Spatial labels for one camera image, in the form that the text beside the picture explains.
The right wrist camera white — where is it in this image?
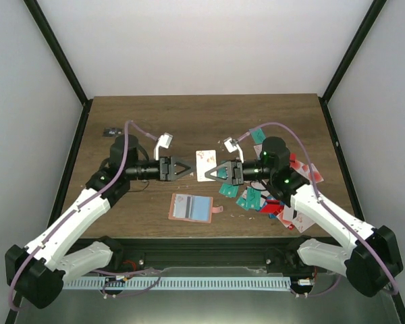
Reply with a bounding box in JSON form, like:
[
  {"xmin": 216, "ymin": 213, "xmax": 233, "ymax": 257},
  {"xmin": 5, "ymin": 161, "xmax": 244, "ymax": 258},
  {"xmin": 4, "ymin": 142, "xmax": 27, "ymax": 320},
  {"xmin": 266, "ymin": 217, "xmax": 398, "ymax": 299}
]
[{"xmin": 223, "ymin": 137, "xmax": 244, "ymax": 163}]

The teal VIP card lower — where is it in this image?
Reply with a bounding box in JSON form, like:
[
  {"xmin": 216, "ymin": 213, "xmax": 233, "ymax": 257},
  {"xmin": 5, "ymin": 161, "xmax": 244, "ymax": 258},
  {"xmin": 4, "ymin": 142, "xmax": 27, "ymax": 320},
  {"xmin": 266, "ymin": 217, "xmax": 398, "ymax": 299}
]
[{"xmin": 219, "ymin": 184, "xmax": 239, "ymax": 198}]

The right frame post black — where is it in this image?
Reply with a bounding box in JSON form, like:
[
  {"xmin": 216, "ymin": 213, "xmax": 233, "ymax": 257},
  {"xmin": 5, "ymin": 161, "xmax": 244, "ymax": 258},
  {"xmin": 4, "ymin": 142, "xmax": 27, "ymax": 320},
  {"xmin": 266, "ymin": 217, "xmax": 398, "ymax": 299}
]
[{"xmin": 320, "ymin": 0, "xmax": 388, "ymax": 102}]

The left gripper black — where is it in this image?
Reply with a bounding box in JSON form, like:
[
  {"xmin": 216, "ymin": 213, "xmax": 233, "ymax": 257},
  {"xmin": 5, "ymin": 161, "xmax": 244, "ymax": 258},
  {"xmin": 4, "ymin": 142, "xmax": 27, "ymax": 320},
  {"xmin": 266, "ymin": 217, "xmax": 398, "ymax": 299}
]
[{"xmin": 127, "ymin": 157, "xmax": 196, "ymax": 182}]

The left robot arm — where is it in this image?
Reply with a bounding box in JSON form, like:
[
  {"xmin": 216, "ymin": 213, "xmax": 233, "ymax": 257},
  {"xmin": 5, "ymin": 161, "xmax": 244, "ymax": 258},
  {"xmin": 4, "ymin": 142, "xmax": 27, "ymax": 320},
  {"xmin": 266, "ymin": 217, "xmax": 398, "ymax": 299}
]
[{"xmin": 5, "ymin": 134, "xmax": 195, "ymax": 309}]

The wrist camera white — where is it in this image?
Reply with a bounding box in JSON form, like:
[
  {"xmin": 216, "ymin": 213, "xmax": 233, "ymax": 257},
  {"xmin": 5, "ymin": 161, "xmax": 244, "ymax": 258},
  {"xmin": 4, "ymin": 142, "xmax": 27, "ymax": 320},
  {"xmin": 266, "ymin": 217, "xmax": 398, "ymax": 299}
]
[
  {"xmin": 153, "ymin": 132, "xmax": 173, "ymax": 161},
  {"xmin": 223, "ymin": 137, "xmax": 244, "ymax": 163}
]

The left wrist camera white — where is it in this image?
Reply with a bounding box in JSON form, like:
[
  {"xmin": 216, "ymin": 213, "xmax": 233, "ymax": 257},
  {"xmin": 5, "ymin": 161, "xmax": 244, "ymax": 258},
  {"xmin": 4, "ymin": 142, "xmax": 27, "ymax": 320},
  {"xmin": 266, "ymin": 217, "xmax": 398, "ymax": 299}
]
[{"xmin": 153, "ymin": 132, "xmax": 173, "ymax": 161}]

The left frame post black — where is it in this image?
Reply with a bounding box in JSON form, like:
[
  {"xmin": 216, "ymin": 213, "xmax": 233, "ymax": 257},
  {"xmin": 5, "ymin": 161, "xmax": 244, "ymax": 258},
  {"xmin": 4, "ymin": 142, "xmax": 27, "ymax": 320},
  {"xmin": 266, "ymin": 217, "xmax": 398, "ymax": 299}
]
[{"xmin": 24, "ymin": 0, "xmax": 88, "ymax": 105}]

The teal card far top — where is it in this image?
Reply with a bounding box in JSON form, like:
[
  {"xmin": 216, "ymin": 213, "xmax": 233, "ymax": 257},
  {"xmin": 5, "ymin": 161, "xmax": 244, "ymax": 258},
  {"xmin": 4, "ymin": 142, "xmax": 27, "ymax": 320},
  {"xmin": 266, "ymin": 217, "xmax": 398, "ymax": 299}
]
[{"xmin": 249, "ymin": 128, "xmax": 266, "ymax": 144}]

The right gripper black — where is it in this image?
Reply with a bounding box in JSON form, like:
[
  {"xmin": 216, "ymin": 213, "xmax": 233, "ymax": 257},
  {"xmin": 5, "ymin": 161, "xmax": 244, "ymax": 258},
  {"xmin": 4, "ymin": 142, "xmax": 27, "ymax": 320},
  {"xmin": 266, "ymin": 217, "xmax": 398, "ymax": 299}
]
[{"xmin": 205, "ymin": 160, "xmax": 274, "ymax": 186}]

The frame post black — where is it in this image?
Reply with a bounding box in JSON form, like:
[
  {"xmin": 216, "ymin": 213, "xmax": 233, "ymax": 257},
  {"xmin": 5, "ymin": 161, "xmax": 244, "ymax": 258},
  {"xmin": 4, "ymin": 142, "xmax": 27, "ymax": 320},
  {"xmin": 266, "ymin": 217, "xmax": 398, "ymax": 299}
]
[
  {"xmin": 24, "ymin": 0, "xmax": 88, "ymax": 105},
  {"xmin": 320, "ymin": 0, "xmax": 388, "ymax": 102}
]

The black aluminium front rail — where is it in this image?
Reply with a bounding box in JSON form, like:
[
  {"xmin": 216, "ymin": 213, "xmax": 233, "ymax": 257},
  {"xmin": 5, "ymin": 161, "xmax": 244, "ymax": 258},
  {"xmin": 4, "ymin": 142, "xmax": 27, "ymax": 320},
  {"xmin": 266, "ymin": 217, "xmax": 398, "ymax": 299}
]
[{"xmin": 70, "ymin": 236, "xmax": 311, "ymax": 274}]

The small black tag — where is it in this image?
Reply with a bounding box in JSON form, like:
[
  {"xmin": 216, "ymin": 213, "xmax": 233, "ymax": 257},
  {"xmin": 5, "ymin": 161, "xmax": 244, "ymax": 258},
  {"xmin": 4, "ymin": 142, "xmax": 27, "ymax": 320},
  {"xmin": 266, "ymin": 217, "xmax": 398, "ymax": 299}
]
[{"xmin": 103, "ymin": 128, "xmax": 123, "ymax": 137}]

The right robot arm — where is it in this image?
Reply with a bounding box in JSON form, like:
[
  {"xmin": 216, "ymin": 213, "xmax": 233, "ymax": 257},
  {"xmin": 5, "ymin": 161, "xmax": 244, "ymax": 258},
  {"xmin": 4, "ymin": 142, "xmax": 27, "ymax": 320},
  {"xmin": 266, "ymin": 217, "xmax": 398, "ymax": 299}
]
[{"xmin": 205, "ymin": 136, "xmax": 404, "ymax": 297}]

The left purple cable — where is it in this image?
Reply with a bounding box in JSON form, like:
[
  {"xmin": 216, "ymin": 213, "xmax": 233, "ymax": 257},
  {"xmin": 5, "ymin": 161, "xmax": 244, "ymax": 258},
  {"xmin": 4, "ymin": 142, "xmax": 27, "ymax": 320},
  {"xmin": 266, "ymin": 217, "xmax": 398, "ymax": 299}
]
[{"xmin": 8, "ymin": 120, "xmax": 163, "ymax": 311}]

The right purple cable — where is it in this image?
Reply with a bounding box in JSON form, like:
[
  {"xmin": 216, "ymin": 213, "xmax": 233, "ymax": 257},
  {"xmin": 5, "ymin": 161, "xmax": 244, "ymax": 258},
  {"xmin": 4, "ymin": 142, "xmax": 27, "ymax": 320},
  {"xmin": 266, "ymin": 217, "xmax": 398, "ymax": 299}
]
[{"xmin": 236, "ymin": 121, "xmax": 400, "ymax": 299}]

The light blue slotted strip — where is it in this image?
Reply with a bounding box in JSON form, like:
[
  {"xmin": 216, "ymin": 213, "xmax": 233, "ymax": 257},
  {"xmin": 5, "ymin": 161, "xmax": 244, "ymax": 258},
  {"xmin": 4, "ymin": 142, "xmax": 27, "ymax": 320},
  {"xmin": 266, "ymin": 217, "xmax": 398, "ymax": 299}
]
[{"xmin": 63, "ymin": 277, "xmax": 291, "ymax": 292}]

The purple cable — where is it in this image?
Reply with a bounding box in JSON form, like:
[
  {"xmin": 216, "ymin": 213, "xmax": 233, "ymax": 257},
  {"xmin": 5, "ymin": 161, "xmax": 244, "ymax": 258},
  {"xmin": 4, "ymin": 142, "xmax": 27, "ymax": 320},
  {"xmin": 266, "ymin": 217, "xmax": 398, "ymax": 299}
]
[
  {"xmin": 8, "ymin": 120, "xmax": 163, "ymax": 311},
  {"xmin": 236, "ymin": 121, "xmax": 400, "ymax": 299}
]

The white floral card bottom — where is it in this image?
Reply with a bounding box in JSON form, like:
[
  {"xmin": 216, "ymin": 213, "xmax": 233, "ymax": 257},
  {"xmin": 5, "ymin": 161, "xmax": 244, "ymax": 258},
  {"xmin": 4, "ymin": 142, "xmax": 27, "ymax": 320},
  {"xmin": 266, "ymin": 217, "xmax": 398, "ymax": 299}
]
[{"xmin": 292, "ymin": 210, "xmax": 315, "ymax": 234}]

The white floral VIP card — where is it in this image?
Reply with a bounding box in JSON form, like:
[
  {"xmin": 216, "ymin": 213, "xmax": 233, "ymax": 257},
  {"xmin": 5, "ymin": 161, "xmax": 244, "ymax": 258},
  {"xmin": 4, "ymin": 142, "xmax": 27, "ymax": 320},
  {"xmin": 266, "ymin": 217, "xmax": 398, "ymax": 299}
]
[{"xmin": 173, "ymin": 194, "xmax": 193, "ymax": 219}]

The pink leather card holder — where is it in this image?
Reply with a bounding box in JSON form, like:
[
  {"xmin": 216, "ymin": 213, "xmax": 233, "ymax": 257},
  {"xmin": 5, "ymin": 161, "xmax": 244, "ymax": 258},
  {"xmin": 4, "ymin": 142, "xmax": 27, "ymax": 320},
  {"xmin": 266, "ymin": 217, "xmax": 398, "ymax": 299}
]
[{"xmin": 168, "ymin": 194, "xmax": 223, "ymax": 223}]

